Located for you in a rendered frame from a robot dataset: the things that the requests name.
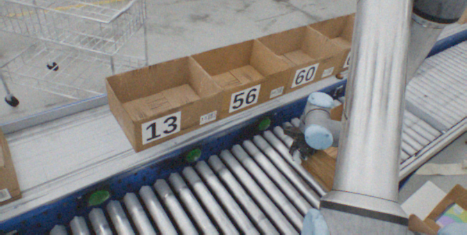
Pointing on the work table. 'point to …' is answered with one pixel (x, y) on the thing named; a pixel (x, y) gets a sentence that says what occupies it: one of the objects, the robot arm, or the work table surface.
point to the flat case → (451, 215)
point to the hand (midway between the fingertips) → (293, 158)
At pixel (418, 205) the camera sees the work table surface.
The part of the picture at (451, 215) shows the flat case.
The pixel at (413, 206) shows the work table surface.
